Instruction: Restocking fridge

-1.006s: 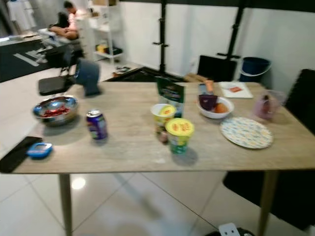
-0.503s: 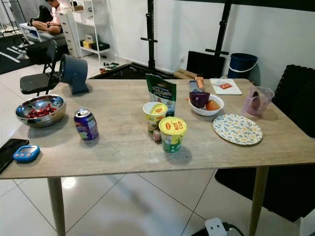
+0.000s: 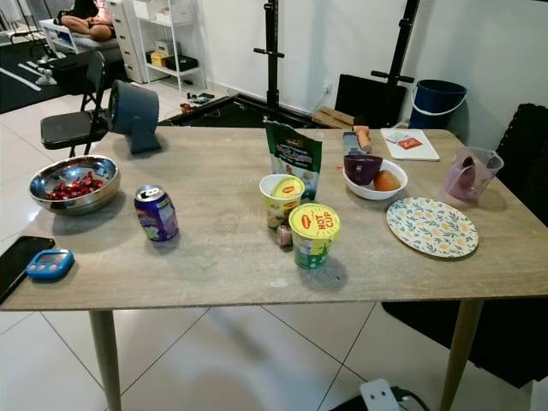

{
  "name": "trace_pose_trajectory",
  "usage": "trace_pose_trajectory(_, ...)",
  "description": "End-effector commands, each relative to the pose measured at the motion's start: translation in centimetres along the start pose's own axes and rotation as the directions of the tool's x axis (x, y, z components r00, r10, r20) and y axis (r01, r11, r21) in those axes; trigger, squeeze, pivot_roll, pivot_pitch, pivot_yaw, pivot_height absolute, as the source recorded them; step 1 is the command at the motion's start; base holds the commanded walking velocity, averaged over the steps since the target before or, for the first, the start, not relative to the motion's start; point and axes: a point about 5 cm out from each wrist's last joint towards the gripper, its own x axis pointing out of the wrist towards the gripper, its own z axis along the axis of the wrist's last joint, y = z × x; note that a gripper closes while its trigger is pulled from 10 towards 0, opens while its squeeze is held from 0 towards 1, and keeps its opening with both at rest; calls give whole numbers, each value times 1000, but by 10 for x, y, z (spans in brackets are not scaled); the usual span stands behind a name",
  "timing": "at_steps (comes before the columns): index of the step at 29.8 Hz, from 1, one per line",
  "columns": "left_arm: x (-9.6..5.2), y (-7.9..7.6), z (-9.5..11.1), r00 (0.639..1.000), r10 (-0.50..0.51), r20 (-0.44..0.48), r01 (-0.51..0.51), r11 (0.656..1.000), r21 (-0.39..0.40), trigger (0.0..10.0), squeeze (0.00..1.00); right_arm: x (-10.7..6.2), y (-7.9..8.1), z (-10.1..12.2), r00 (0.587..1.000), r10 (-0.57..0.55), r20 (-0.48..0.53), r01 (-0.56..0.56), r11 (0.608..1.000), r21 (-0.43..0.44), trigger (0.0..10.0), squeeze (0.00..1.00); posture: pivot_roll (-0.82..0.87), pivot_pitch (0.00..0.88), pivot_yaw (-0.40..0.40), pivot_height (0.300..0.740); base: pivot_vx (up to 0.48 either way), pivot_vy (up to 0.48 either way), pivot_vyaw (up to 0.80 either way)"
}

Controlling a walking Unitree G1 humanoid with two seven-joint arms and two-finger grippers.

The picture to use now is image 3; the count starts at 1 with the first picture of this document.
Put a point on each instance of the lidded yellow Hot Cup noodles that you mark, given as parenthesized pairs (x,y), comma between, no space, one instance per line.
(313,226)

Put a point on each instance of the steel mixing bowl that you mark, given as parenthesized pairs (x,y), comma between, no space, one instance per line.
(51,202)

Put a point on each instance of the black smartphone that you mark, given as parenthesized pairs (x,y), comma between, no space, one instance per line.
(13,261)

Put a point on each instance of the blue digital timer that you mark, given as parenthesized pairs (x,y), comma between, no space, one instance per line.
(50,264)

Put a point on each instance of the black folding chair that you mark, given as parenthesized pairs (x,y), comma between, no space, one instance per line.
(70,128)

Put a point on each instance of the purple drink can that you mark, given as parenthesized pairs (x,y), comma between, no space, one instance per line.
(156,214)

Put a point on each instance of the blue desk fan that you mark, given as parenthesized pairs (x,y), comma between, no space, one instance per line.
(134,116)

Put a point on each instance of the wooden table leg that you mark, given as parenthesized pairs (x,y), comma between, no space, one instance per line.
(461,351)
(105,360)

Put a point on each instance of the seated person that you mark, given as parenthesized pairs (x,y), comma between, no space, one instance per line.
(87,19)

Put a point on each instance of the white drawer cabinet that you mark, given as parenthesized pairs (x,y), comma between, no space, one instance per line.
(128,34)

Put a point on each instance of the white shelf rack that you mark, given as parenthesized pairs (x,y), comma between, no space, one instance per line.
(171,38)

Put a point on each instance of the black gym floor mat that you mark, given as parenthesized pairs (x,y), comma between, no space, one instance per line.
(240,111)

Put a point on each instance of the open yellow noodle cup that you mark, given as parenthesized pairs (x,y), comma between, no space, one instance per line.
(278,204)

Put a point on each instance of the small bottle with red cap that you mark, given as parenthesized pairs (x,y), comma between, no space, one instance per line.
(283,237)

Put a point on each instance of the green snack bag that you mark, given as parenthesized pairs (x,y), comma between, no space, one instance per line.
(294,152)

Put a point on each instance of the black stand pole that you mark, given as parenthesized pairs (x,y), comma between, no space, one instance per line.
(406,34)
(271,51)

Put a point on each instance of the purple mug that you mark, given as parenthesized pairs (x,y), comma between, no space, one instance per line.
(362,169)

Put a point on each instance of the white ceramic bowl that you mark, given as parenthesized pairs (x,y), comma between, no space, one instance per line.
(372,193)

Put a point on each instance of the black flat panel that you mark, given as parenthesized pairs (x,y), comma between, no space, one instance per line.
(366,100)

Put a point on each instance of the orange fruit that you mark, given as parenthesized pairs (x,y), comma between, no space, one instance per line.
(387,181)

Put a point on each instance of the white cutting board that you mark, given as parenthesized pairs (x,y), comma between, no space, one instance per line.
(424,154)

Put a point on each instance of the floral round plate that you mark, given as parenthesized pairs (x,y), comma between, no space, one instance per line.
(431,227)

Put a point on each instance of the blue bucket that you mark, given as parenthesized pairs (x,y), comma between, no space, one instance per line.
(437,104)

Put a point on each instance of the pink measuring jug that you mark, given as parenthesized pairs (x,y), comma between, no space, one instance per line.
(471,174)

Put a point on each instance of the black ribbed foam mat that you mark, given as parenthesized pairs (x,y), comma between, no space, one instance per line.
(522,163)

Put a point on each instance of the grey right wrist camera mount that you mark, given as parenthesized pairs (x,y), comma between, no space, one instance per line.
(381,396)

